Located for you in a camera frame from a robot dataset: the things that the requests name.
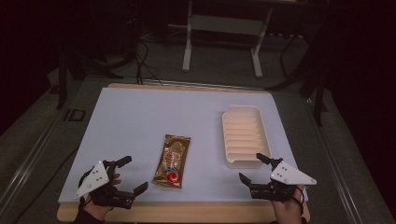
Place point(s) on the white ribbed plastic tray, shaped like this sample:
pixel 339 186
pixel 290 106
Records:
pixel 246 137

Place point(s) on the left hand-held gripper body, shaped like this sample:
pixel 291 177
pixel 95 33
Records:
pixel 96 180

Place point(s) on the person's left hand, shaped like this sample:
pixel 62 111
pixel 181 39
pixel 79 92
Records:
pixel 96 212

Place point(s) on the black floor socket plate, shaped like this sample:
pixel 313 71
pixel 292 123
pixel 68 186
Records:
pixel 74 115

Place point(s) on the light blue table mat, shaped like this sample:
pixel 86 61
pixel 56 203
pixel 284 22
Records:
pixel 140 124

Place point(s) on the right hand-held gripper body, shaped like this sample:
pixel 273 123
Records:
pixel 289 175

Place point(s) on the gold snack packet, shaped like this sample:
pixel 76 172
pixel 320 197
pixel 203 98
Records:
pixel 172 161

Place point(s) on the black metal stand leg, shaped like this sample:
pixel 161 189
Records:
pixel 61 81
pixel 319 99

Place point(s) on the white metal stand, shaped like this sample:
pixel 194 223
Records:
pixel 224 25

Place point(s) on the person's right hand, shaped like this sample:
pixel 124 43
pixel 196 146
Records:
pixel 288 211

